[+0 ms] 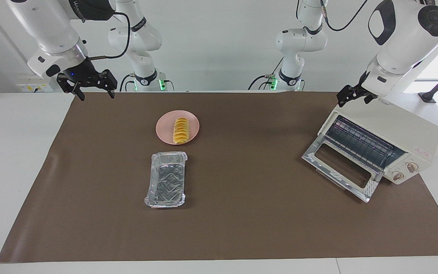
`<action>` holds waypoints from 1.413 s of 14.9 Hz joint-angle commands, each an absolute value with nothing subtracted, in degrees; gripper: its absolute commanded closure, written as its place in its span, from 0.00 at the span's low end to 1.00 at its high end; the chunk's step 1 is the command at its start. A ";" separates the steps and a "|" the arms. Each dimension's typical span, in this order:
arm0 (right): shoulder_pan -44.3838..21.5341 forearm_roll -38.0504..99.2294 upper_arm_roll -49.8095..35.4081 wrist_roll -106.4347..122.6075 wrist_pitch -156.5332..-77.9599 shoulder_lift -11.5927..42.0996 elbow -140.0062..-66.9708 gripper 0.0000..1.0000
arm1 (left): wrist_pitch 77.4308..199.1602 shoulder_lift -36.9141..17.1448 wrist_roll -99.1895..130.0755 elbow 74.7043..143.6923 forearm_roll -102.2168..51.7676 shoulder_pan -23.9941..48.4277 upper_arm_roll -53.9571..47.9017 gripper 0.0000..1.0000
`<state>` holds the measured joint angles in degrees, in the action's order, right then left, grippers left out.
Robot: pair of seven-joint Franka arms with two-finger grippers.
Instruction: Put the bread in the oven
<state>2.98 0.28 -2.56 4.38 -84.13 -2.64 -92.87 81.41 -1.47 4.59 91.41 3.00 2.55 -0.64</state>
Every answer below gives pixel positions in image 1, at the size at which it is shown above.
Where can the brown table mat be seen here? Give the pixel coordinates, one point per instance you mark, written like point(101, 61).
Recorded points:
point(242, 220)

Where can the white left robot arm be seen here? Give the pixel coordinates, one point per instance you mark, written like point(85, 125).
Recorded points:
point(401, 42)

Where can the glass oven door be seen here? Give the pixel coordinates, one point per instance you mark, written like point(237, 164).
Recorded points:
point(342, 173)

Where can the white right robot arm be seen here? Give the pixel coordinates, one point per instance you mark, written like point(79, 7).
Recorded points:
point(48, 26)

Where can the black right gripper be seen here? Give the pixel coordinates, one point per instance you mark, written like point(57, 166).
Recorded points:
point(80, 74)

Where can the pink round plate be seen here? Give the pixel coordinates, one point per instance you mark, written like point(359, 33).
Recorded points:
point(165, 129)

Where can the white wall socket box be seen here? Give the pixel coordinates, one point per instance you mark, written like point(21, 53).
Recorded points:
point(29, 88)

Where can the cream toaster oven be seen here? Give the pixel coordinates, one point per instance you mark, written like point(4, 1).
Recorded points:
point(401, 127)

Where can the cream oven control knob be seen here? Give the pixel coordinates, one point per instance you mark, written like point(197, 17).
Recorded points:
point(411, 167)
point(397, 176)

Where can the yellow ridged bread loaf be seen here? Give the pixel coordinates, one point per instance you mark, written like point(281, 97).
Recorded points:
point(181, 131)

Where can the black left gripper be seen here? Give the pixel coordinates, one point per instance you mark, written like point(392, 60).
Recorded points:
point(356, 90)

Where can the silver aluminium foil tray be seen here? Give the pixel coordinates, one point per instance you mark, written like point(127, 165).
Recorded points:
point(165, 179)

